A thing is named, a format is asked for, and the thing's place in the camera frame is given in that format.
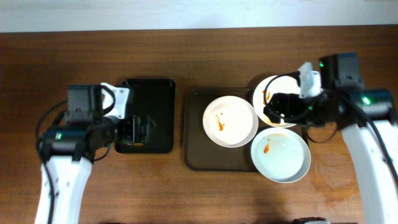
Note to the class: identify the white plate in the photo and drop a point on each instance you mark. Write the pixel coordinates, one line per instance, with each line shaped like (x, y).
(230, 121)
(280, 155)
(280, 85)

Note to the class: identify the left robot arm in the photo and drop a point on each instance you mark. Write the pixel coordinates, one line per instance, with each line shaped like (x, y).
(96, 116)

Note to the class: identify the black rectangular sponge tray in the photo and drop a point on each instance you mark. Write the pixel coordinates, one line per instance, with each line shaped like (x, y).
(156, 98)

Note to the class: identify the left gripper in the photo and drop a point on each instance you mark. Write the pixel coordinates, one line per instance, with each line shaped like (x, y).
(135, 129)

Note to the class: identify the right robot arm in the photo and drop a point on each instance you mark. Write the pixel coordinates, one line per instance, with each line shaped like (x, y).
(366, 118)

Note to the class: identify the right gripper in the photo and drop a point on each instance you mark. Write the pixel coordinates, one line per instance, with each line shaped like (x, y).
(282, 107)

